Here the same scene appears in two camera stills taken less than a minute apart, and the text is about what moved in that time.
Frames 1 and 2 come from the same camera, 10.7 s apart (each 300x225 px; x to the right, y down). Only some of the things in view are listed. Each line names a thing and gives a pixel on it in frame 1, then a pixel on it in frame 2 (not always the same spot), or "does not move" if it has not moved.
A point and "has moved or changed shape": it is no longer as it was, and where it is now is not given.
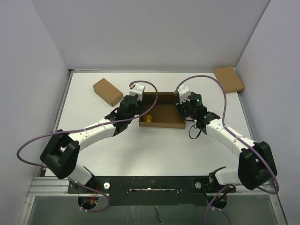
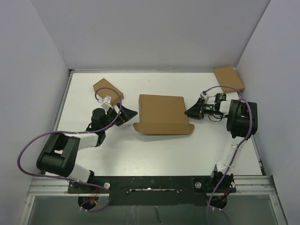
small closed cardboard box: x=108 y=92 does not move
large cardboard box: x=166 y=114 has moved or changed shape
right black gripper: x=181 y=105 to x=197 y=111
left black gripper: x=138 y=102 to x=125 y=115
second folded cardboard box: x=229 y=78 does not move
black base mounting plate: x=152 y=190 does not move
